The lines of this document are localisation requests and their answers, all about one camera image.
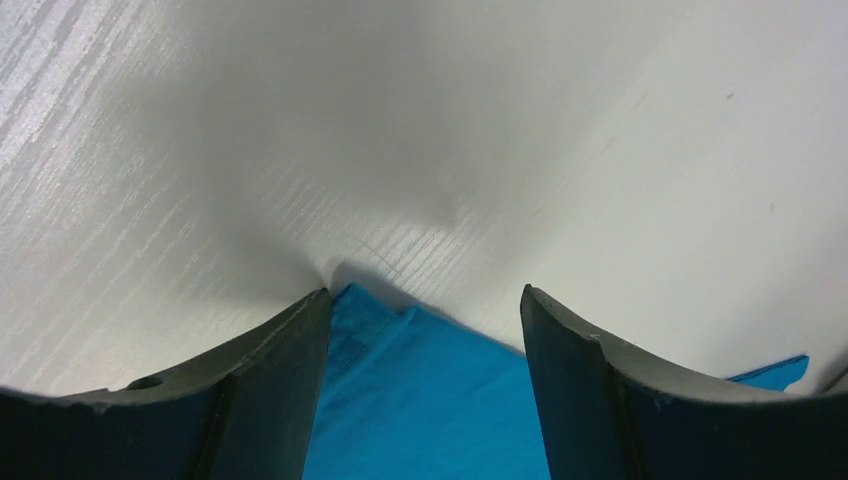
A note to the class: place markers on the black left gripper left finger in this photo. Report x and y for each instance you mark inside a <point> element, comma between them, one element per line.
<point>242,410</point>

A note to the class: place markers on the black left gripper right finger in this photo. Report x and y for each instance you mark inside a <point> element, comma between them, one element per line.
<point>636,424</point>

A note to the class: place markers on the bright blue t shirt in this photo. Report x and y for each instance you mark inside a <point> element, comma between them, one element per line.
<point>409,395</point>

